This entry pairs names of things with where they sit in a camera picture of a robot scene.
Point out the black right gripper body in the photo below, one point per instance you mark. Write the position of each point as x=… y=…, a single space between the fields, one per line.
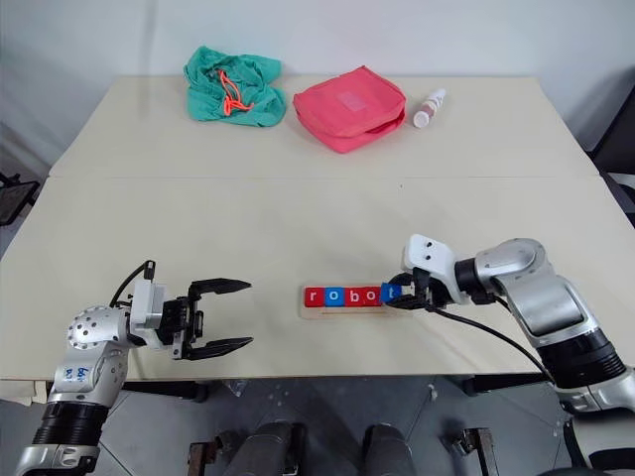
x=436 y=293

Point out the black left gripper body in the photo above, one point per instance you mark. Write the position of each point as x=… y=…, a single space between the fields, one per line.
x=181 y=320

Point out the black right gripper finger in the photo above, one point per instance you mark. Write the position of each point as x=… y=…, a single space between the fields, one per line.
x=406 y=278
x=409 y=301

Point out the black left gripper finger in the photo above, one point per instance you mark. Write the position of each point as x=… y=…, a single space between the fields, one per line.
x=223 y=286
x=223 y=347

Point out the blue letter tile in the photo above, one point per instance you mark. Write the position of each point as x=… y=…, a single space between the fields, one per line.
x=390 y=292
x=334 y=297

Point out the red letter tile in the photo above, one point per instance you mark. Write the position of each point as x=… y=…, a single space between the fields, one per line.
x=313 y=297
x=354 y=296
x=373 y=296

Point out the wooden letter tray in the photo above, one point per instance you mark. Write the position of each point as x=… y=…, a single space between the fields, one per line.
x=347 y=313

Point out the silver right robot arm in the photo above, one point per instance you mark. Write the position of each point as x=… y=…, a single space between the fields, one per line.
x=546 y=297

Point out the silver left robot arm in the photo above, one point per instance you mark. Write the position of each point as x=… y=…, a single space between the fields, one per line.
x=89 y=329

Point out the dark rounded shape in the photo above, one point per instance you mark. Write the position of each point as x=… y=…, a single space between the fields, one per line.
x=273 y=448
x=389 y=451

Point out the white pill bottle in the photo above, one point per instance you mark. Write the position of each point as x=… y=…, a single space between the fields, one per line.
x=425 y=111

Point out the red fabric zip pouch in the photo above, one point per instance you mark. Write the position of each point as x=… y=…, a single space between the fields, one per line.
x=342 y=119

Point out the black metal stand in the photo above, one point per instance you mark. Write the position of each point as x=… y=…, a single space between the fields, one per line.
x=12 y=198

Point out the dark chair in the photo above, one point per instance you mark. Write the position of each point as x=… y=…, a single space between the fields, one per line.
x=617 y=144

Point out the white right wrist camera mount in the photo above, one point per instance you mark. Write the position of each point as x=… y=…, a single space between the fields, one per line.
x=426 y=253

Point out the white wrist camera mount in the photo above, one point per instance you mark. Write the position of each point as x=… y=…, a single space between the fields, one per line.
x=146 y=302
x=426 y=253

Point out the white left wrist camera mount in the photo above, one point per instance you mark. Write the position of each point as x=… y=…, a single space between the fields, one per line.
x=146 y=302

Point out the black table frame bar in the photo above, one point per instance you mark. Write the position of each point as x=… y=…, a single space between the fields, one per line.
x=506 y=383
x=164 y=389

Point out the rusty metal bracket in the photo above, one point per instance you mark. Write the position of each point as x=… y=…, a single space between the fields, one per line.
x=206 y=453
x=469 y=451

